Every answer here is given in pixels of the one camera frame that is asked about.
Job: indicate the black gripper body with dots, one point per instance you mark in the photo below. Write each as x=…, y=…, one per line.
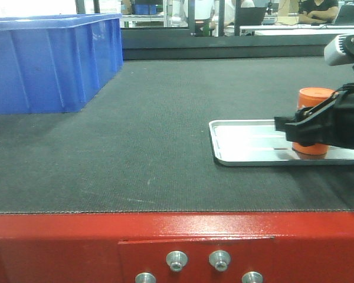
x=330, y=122

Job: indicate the steel bolt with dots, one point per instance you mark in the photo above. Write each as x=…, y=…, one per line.
x=176, y=260
x=252, y=277
x=220, y=260
x=145, y=277

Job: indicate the red conveyor frame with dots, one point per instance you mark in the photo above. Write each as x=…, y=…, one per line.
x=115, y=247

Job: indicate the blue plastic crate on conveyor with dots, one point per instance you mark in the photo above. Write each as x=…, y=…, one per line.
x=57, y=63

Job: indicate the black laptop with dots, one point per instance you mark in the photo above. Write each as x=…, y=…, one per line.
x=250, y=16

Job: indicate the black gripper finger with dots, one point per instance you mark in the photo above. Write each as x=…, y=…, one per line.
x=293, y=128

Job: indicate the steel bolt upper right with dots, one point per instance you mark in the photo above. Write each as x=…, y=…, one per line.
x=220, y=260

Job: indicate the silver metal tray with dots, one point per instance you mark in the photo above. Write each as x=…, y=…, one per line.
x=239, y=143

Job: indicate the dark conveyor belt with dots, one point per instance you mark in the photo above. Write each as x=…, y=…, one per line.
x=142, y=144

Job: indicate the orange cylindrical capacitor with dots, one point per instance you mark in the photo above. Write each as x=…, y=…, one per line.
x=309, y=97

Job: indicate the steel bolt upper left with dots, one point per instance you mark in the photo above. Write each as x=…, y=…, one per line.
x=176, y=260

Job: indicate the person in black shirt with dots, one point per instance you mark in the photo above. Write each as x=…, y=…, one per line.
x=320, y=12

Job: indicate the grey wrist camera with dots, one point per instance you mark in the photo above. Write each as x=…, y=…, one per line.
x=340, y=50

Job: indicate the steel bolt lower right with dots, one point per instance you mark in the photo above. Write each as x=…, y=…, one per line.
x=252, y=277

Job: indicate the steel bolt lower left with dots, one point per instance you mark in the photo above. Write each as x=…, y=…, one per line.
x=145, y=277

